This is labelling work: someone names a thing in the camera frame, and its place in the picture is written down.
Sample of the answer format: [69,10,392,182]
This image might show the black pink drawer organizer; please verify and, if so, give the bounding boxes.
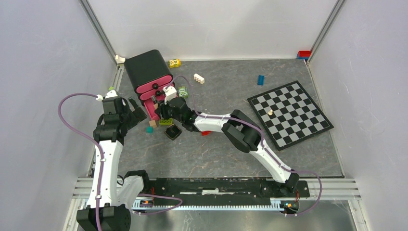
[124,50,173,121]

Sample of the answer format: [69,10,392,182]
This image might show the foundation bottle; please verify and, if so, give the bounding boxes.
[151,96,159,110]

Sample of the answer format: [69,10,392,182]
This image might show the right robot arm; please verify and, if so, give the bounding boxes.
[155,97,300,196]

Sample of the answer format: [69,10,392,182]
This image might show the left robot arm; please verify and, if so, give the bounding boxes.
[76,90,151,231]

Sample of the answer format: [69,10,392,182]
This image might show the green lego brick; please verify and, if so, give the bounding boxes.
[159,118,173,126]

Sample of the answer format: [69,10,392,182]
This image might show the green number blocks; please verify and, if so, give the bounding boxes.
[178,86,189,99]

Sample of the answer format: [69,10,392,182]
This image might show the black compact case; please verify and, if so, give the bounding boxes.
[164,124,182,140]

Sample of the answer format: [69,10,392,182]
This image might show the wooden cube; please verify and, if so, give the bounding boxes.
[149,120,157,128]

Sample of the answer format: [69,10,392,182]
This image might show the red D-shaped toy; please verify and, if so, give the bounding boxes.
[201,131,211,136]

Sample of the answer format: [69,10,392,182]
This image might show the white lego brick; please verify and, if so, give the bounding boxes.
[193,73,205,84]

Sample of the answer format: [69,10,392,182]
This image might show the yellow toy block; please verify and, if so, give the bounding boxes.
[168,59,181,68]

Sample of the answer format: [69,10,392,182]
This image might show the white toy block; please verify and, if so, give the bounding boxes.
[115,55,126,65]

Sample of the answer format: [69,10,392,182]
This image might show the blue lego brick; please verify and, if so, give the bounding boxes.
[257,75,265,86]

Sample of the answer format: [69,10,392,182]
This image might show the black white chessboard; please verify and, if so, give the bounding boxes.
[247,81,334,151]

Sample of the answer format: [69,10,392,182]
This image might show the red blue corner blocks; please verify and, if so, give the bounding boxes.
[296,50,311,60]

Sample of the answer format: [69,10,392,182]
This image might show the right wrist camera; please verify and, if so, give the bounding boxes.
[163,86,177,104]

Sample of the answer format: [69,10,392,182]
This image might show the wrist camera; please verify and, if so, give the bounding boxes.
[163,86,177,104]
[95,90,119,102]

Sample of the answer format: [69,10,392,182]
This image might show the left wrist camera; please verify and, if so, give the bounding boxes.
[95,90,119,102]

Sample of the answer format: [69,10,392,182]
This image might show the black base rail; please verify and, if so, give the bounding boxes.
[147,177,310,207]

